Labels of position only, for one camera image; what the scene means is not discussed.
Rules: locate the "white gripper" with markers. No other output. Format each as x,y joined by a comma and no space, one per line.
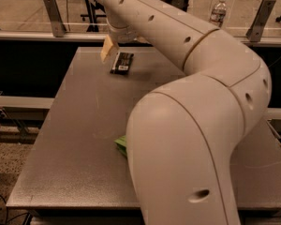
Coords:
125,36

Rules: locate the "black rxbar chocolate bar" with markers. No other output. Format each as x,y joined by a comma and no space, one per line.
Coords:
122,63

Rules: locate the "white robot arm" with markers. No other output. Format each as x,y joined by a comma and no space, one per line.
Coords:
180,137

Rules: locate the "black chair base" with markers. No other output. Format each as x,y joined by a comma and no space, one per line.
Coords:
94,11

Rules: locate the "green dang chips bag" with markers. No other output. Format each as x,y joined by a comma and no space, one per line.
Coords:
121,145

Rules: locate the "clear plastic water bottle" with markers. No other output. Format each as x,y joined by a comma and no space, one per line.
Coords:
218,13

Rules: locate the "left metal bracket post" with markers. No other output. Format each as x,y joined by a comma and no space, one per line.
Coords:
58,28

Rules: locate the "metal bracket post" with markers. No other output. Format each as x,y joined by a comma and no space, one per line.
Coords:
58,28
256,29

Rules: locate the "metal rail barrier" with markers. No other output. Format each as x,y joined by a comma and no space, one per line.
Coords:
97,37

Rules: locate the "right metal bracket post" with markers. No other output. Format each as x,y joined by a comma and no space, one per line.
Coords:
256,29

